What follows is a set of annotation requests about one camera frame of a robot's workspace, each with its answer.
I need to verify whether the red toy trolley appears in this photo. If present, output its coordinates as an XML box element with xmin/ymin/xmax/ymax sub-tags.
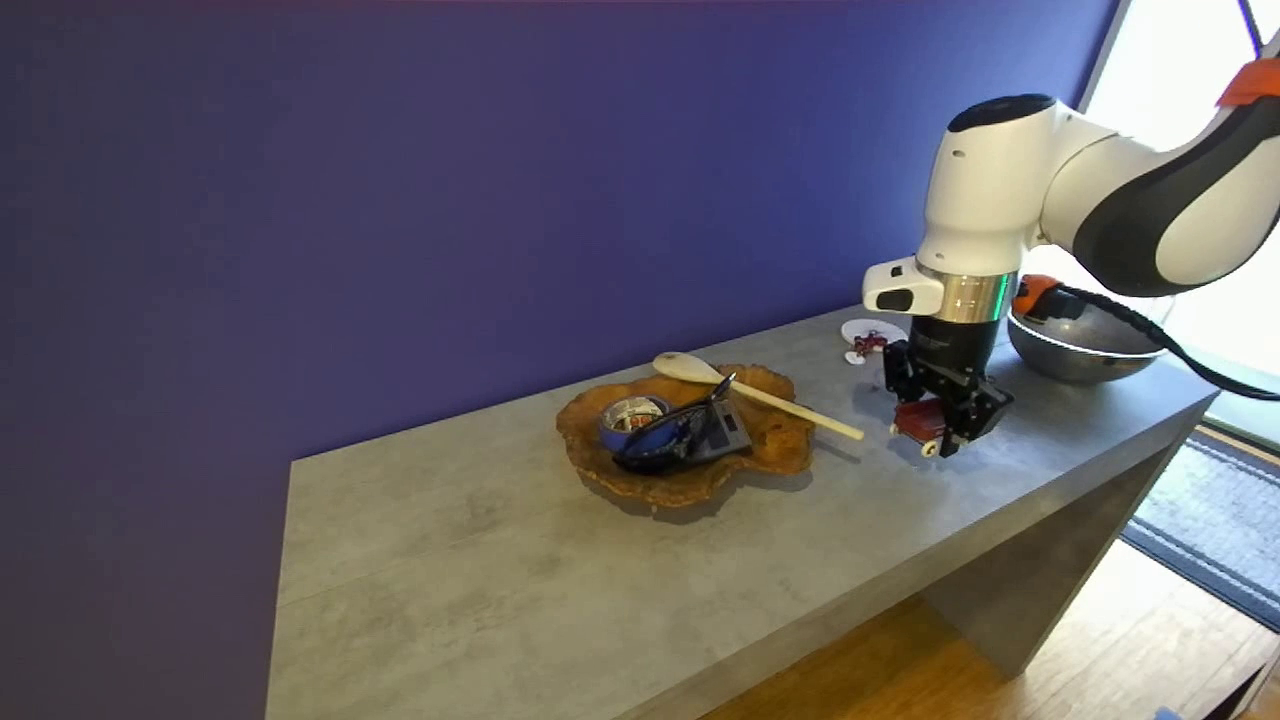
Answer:
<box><xmin>891</xmin><ymin>394</ymin><xmax>952</xmax><ymax>460</ymax></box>

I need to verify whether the small white cup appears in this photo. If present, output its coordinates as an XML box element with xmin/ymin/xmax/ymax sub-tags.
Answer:
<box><xmin>598</xmin><ymin>390</ymin><xmax>667</xmax><ymax>440</ymax></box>

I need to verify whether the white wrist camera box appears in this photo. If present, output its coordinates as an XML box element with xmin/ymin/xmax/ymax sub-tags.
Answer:
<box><xmin>859</xmin><ymin>254</ymin><xmax>947</xmax><ymax>324</ymax></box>

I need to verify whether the wooden spoon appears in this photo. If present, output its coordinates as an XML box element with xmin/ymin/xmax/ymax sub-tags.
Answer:
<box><xmin>646</xmin><ymin>346</ymin><xmax>866</xmax><ymax>447</ymax></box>

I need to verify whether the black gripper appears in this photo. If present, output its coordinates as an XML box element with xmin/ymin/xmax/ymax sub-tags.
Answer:
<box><xmin>883</xmin><ymin>314</ymin><xmax>1017</xmax><ymax>460</ymax></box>

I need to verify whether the large metal bowl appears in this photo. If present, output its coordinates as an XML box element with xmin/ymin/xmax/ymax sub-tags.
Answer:
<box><xmin>1002</xmin><ymin>278</ymin><xmax>1167</xmax><ymax>388</ymax></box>

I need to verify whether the striped floor mat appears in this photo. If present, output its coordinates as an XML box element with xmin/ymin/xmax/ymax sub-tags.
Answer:
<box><xmin>1120</xmin><ymin>422</ymin><xmax>1280</xmax><ymax>630</ymax></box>

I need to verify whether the toy penny-farthing bicycle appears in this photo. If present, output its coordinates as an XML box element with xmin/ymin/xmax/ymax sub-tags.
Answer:
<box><xmin>834</xmin><ymin>311</ymin><xmax>910</xmax><ymax>373</ymax></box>

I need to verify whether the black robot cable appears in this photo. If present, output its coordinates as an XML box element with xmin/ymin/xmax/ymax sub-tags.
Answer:
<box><xmin>1030</xmin><ymin>282</ymin><xmax>1280</xmax><ymax>408</ymax></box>

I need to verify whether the wooden tray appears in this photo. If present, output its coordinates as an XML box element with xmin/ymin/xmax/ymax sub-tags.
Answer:
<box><xmin>550</xmin><ymin>358</ymin><xmax>820</xmax><ymax>518</ymax></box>

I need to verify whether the black and blue tool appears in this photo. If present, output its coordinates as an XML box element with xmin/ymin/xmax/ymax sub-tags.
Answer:
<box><xmin>598</xmin><ymin>378</ymin><xmax>761</xmax><ymax>481</ymax></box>

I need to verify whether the small orange object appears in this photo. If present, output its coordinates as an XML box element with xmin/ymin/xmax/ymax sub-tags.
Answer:
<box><xmin>1013</xmin><ymin>272</ymin><xmax>1071</xmax><ymax>319</ymax></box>

